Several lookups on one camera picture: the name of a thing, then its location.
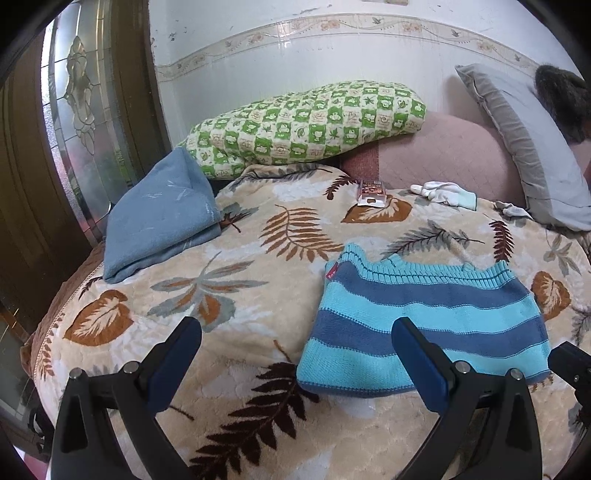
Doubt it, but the green checked pillow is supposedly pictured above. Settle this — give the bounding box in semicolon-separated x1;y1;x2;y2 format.
178;80;428;181

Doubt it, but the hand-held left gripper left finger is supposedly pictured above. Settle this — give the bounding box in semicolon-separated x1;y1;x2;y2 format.
50;316;203;480

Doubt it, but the folded blue towel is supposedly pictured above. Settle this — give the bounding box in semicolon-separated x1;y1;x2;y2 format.
102;147;222;284

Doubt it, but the leaf print blanket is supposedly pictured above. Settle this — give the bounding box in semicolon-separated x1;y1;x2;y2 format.
21;164;591;480

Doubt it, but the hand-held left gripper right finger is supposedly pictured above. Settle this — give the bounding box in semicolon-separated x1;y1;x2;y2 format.
391;317;542;480

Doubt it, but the wooden door with glass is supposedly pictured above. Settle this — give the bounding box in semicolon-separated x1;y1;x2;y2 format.
0;0;171;462

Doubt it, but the pink cushion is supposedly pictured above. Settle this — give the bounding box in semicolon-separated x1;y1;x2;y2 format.
339;111;527;208

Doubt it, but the grey pillow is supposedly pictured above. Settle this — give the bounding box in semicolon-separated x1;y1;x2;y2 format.
455;64;591;232

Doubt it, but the dark furry garment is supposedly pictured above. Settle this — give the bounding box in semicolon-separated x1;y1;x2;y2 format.
534;65;591;144

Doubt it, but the small grey sock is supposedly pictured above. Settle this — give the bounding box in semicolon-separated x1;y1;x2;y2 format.
495;200;534;220

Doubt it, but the white sock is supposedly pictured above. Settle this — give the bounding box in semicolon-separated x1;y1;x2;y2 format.
410;181;478;210

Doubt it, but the small printed packet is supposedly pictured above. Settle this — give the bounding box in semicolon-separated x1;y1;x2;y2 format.
356;179;387;208

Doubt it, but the blue striped knit sweater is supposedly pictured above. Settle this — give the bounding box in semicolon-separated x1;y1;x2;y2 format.
295;243;552;397

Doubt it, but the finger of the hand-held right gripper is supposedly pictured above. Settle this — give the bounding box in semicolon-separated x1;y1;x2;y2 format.
549;342;591;402

